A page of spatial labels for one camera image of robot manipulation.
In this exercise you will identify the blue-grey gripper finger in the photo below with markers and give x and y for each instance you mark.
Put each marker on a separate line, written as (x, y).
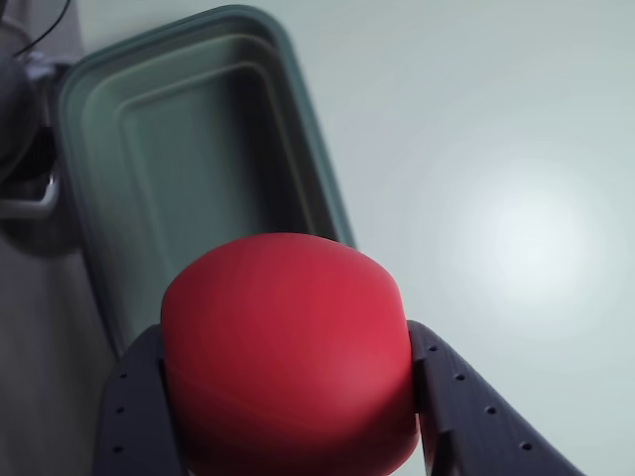
(476, 416)
(129, 406)

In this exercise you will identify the red ball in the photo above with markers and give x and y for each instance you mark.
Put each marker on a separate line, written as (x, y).
(292, 357)

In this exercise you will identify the grey-green plastic container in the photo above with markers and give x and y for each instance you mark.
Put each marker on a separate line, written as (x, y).
(198, 149)

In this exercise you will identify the black table clamp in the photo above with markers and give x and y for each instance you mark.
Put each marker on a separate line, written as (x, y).
(20, 124)

